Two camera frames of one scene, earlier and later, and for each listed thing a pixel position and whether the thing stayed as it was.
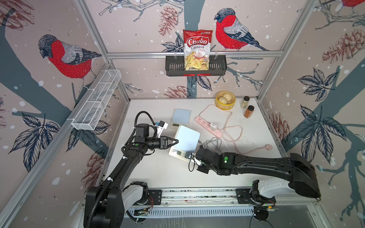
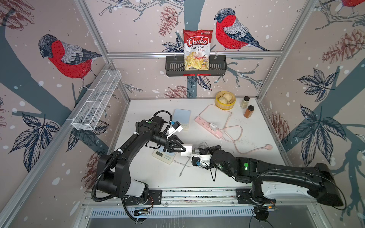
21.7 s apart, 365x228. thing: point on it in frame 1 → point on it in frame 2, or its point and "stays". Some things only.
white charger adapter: [213, 127] stays
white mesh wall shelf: [98, 97] stays
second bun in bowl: [228, 96] stays
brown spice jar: [249, 111] stays
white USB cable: [198, 162] → [198, 166]
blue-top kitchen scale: [188, 141] → [166, 156]
